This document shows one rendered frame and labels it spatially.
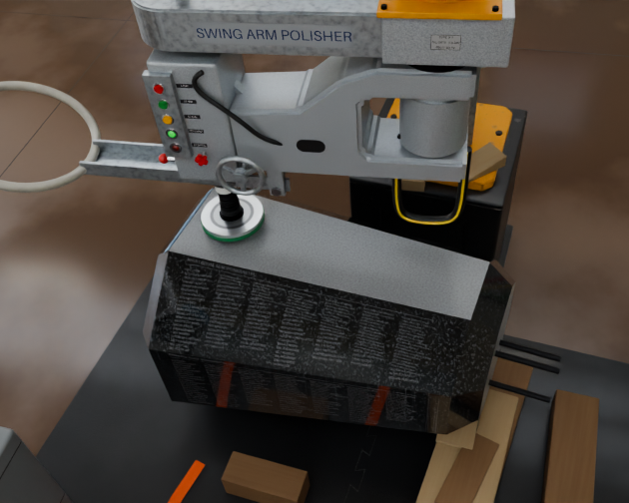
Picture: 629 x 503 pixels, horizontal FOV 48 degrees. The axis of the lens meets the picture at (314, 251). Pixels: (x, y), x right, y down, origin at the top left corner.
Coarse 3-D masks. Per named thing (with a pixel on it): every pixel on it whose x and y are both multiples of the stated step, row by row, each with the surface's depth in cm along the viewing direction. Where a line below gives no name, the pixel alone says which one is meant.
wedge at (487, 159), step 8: (488, 144) 266; (480, 152) 265; (488, 152) 264; (496, 152) 263; (472, 160) 264; (480, 160) 263; (488, 160) 262; (496, 160) 261; (504, 160) 262; (472, 168) 261; (480, 168) 260; (488, 168) 260; (496, 168) 262; (472, 176) 259; (480, 176) 261
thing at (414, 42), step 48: (144, 0) 176; (192, 0) 174; (240, 0) 172; (288, 0) 170; (336, 0) 168; (192, 48) 179; (240, 48) 176; (288, 48) 174; (336, 48) 172; (384, 48) 168; (432, 48) 165; (480, 48) 163
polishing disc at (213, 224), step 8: (216, 200) 244; (240, 200) 243; (248, 200) 243; (256, 200) 242; (208, 208) 242; (216, 208) 241; (248, 208) 240; (256, 208) 240; (208, 216) 239; (216, 216) 239; (248, 216) 237; (256, 216) 237; (208, 224) 236; (216, 224) 236; (224, 224) 236; (232, 224) 236; (240, 224) 235; (248, 224) 235; (256, 224) 235; (208, 232) 235; (216, 232) 234; (224, 232) 233; (232, 232) 233; (240, 232) 233; (248, 232) 233
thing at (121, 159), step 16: (96, 144) 233; (112, 144) 231; (128, 144) 230; (144, 144) 229; (160, 144) 229; (96, 160) 232; (112, 160) 231; (128, 160) 231; (144, 160) 231; (112, 176) 227; (128, 176) 225; (144, 176) 224; (160, 176) 223; (176, 176) 222; (256, 176) 216; (272, 192) 214
